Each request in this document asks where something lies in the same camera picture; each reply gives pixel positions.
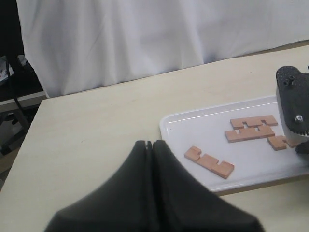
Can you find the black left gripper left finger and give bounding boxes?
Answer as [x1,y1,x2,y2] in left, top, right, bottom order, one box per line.
[45,141,155,232]

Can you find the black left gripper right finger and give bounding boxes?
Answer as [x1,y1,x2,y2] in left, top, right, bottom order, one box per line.
[152,140,264,232]

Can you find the wooden lattice pieces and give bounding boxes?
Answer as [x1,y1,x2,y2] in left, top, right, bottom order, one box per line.
[184,146,235,179]
[267,135,299,151]

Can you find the white rectangular plastic tray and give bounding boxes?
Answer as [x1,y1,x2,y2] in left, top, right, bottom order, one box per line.
[159,96,309,192]

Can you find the white backdrop curtain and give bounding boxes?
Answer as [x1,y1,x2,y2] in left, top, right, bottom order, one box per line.
[17,0,309,97]

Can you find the black stand with cables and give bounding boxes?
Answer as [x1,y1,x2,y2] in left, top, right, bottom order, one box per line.
[0,0,43,155]

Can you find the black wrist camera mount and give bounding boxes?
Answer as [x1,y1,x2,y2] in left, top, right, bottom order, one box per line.
[276,66,309,156]

